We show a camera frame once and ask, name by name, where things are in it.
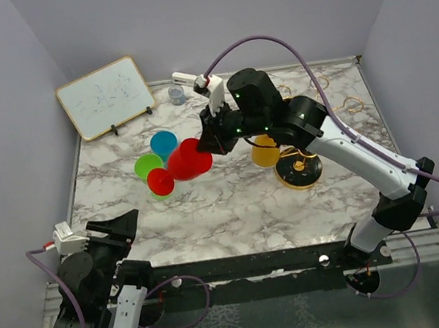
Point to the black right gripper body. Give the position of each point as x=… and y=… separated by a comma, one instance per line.
x=233, y=125

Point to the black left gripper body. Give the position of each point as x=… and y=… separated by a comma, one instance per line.
x=107, y=255

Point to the red plastic wine glass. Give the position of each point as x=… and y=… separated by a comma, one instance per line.
x=185, y=163

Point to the blue plastic wine glass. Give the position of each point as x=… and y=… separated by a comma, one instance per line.
x=163, y=143

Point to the orange plastic wine glass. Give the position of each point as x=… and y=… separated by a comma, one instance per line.
x=264, y=153

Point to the green plastic wine glass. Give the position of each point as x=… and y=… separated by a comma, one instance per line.
x=150, y=168

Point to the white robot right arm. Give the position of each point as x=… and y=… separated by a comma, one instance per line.
x=309, y=126

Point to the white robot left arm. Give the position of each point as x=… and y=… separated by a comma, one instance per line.
x=101, y=309

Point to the white whiteboard eraser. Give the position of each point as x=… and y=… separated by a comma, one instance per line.
x=183, y=79

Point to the small framed whiteboard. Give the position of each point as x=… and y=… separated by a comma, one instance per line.
x=106, y=98

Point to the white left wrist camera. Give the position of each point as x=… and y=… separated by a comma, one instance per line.
x=66, y=242

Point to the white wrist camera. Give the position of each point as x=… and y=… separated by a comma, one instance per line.
x=66, y=242
x=211, y=87

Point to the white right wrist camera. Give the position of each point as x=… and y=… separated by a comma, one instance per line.
x=211, y=87

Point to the gold wire glass rack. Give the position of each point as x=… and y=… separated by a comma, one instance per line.
x=300, y=170

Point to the black metal base rail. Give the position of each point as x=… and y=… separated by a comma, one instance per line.
x=250, y=277

